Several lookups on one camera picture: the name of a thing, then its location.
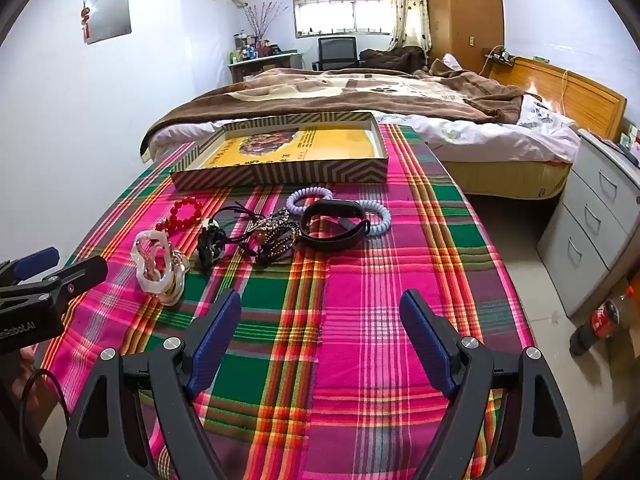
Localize brown blanket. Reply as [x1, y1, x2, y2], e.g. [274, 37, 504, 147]
[139, 60, 525, 155]

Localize red bead bracelet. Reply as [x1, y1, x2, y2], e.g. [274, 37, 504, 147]
[154, 195, 205, 235]

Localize floral curtain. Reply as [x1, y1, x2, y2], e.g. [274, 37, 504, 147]
[385, 0, 432, 52]

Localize purple spiral hair tie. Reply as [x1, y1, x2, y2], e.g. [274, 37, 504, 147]
[285, 185, 335, 217]

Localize plaid pink green tablecloth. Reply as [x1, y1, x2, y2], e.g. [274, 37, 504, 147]
[42, 125, 534, 479]

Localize bed with white sheet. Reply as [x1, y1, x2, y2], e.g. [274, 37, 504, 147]
[141, 54, 582, 201]

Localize cola bottle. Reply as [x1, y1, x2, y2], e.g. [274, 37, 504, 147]
[570, 285, 634, 358]

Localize wooden wardrobe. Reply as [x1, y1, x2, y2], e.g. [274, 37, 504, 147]
[427, 0, 504, 73]

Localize dark bead mala bracelet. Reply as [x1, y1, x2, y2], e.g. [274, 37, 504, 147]
[252, 224, 302, 269]

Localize dark clothes pile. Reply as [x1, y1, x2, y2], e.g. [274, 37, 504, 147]
[359, 46, 428, 74]

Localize dark wooden desk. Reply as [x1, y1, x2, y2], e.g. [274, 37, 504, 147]
[228, 51, 303, 82]

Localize black office chair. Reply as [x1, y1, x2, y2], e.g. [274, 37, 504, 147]
[312, 36, 360, 72]

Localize black hair ties with beads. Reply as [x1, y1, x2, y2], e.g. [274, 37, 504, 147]
[196, 201, 266, 276]

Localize black fitness band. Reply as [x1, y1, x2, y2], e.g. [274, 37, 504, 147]
[299, 198, 371, 252]

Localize light blue spiral hair tie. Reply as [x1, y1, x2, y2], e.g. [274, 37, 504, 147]
[354, 199, 393, 239]

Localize wooden headboard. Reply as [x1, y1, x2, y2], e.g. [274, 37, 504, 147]
[488, 56, 627, 142]

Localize striped cardboard tray box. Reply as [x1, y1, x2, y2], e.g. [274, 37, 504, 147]
[170, 112, 388, 192]

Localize dried branch bouquet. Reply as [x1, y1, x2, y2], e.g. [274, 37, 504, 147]
[243, 1, 288, 42]

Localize window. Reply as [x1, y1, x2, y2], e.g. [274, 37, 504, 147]
[293, 0, 394, 39]

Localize silver wall poster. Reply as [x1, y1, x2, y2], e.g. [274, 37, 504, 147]
[80, 0, 131, 44]

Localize grey drawer nightstand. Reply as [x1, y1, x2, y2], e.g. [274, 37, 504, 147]
[537, 129, 640, 318]

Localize person left hand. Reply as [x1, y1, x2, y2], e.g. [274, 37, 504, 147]
[11, 347, 39, 413]

